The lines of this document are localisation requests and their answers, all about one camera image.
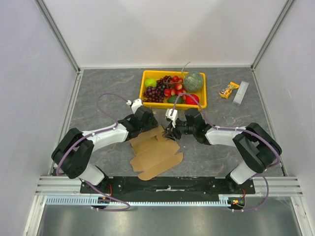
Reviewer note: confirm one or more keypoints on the yellow plastic tray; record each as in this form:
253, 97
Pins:
157, 74

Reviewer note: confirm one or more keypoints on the green netted melon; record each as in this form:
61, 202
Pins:
193, 81

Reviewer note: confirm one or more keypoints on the right aluminium frame post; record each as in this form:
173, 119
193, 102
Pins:
273, 32

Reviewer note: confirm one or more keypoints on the yellow candy bar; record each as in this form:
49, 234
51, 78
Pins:
227, 91

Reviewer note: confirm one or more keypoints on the grey slim box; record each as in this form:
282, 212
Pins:
241, 91

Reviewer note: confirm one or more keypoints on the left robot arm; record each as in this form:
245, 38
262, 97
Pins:
74, 151

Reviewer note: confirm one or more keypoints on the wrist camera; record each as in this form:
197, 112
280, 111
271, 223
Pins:
135, 104
172, 116

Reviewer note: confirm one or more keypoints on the purple grape bunch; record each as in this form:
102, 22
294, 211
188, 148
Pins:
156, 94

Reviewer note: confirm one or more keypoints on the aluminium frame post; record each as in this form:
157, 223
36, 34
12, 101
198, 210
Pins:
273, 32
57, 33

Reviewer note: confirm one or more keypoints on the red strawberry cluster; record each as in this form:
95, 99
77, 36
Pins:
173, 85

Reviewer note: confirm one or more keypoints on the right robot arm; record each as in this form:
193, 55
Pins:
257, 148

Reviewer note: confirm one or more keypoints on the left aluminium frame post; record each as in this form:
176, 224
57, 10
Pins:
57, 33

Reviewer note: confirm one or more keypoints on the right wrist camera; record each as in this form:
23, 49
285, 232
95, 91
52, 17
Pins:
172, 116

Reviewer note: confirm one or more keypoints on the green avocado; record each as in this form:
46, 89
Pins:
174, 98

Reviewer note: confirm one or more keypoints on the green apple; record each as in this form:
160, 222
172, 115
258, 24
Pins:
150, 82

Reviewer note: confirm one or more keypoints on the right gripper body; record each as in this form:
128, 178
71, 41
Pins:
176, 131

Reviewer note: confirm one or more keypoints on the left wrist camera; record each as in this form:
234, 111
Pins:
135, 104

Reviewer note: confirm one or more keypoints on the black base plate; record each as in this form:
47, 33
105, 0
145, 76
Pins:
173, 189

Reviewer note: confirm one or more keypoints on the brown cardboard box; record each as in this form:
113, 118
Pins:
154, 154

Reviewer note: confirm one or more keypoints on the slotted cable duct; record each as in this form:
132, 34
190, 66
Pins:
99, 200

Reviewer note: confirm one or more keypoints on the red tomato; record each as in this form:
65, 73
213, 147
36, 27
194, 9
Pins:
192, 99

